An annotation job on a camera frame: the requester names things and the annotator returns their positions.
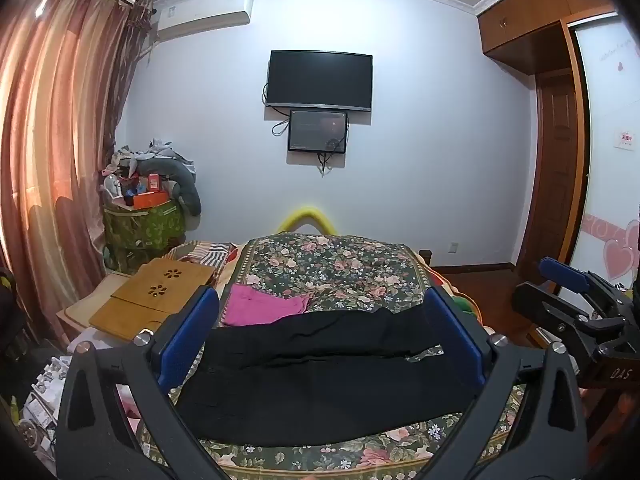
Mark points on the red box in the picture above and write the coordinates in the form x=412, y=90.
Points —
x=153, y=182

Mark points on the orange box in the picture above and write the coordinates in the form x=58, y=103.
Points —
x=150, y=200

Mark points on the wooden overhead cabinet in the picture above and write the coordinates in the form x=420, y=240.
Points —
x=530, y=15

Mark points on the wooden lap desk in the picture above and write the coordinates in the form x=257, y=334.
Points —
x=150, y=290

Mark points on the brown wooden door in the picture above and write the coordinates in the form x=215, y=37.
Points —
x=552, y=170

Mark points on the white heart-print wardrobe door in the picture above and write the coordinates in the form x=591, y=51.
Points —
x=610, y=185

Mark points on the pink curtain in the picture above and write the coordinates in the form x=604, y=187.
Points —
x=50, y=135

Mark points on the white air conditioner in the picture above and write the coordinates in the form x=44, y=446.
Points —
x=205, y=12

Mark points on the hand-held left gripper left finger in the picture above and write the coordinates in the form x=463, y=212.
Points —
x=187, y=340

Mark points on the wooden bed frame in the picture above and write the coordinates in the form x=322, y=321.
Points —
x=425, y=257

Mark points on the pink cloth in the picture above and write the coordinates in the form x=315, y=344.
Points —
x=255, y=305

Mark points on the beige board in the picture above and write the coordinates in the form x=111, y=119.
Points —
x=80, y=305

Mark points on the pink sticker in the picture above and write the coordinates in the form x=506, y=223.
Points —
x=625, y=140

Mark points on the yellow pillow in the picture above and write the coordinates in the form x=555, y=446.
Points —
x=306, y=210

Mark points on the white wall socket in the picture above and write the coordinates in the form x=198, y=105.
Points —
x=453, y=247

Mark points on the colourful fleece blanket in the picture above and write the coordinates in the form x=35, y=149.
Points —
x=460, y=305

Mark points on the green patterned storage box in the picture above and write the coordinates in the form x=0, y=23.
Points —
x=145, y=230

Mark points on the pile of white packaging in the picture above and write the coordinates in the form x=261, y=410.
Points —
x=45, y=390

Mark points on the small black monitor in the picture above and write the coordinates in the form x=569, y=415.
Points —
x=317, y=130

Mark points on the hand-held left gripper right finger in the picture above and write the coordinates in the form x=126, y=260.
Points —
x=455, y=345

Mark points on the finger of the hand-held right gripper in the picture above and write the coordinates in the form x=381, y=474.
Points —
x=550, y=312
x=562, y=270

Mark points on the floral blanket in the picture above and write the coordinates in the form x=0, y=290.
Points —
x=330, y=265

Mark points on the pile of clutter and clothes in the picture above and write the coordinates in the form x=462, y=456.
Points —
x=182, y=185

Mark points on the black wall television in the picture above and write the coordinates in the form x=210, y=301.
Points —
x=320, y=80

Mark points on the striped cloth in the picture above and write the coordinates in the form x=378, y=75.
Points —
x=210, y=255

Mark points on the black pants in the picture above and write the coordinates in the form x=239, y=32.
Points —
x=310, y=390

